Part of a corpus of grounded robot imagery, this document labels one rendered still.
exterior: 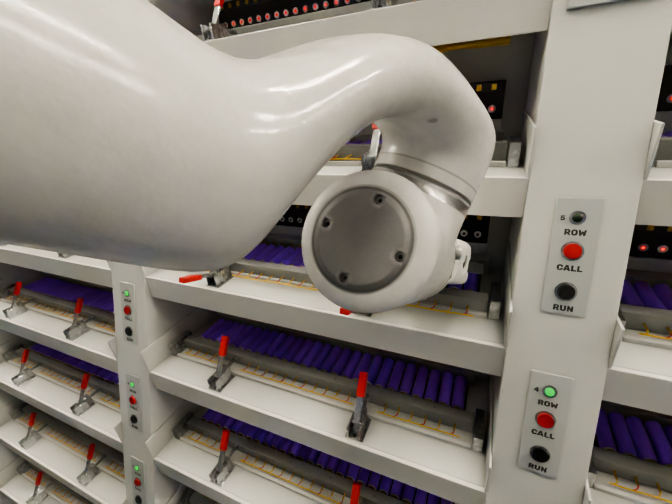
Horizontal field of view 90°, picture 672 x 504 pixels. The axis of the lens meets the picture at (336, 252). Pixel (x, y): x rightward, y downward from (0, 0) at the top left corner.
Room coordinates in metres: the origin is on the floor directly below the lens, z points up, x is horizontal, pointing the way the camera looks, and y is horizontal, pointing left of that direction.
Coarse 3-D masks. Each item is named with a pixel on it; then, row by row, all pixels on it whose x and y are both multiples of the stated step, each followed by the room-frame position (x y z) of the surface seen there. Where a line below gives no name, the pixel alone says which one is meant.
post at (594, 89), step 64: (640, 0) 0.34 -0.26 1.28; (576, 64) 0.35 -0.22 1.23; (640, 64) 0.33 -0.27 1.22; (576, 128) 0.35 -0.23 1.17; (640, 128) 0.33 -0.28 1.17; (576, 192) 0.35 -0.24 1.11; (640, 192) 0.33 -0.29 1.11; (512, 256) 0.44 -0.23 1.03; (512, 320) 0.36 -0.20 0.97; (576, 320) 0.34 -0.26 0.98; (512, 384) 0.36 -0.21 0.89; (576, 384) 0.33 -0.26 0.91; (512, 448) 0.35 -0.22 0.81; (576, 448) 0.33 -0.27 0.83
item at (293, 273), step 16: (240, 272) 0.57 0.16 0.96; (256, 272) 0.56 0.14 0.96; (272, 272) 0.55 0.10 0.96; (288, 272) 0.54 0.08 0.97; (304, 272) 0.52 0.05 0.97; (304, 288) 0.51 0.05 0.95; (448, 288) 0.45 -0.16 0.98; (448, 304) 0.44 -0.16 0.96; (464, 304) 0.43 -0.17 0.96; (480, 304) 0.42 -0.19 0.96
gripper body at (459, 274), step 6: (456, 240) 0.32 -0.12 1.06; (462, 246) 0.33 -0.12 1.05; (468, 246) 0.36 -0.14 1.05; (462, 252) 0.32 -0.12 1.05; (468, 252) 0.35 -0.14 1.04; (462, 258) 0.32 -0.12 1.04; (468, 258) 0.36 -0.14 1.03; (456, 264) 0.32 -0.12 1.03; (462, 264) 0.33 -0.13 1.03; (456, 270) 0.32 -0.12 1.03; (462, 270) 0.35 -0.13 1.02; (456, 276) 0.32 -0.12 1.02; (462, 276) 0.34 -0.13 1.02; (450, 282) 0.32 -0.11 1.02; (456, 282) 0.33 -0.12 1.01; (462, 282) 0.35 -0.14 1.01
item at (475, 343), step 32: (160, 288) 0.60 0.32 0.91; (192, 288) 0.56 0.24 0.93; (224, 288) 0.54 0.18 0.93; (256, 288) 0.53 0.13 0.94; (288, 288) 0.53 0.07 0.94; (480, 288) 0.48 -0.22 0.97; (256, 320) 0.52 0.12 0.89; (288, 320) 0.49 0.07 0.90; (320, 320) 0.46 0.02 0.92; (352, 320) 0.44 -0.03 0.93; (384, 320) 0.43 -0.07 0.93; (416, 320) 0.42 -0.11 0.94; (448, 320) 0.42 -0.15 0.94; (480, 320) 0.41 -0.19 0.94; (416, 352) 0.41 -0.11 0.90; (448, 352) 0.39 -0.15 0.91; (480, 352) 0.38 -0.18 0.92
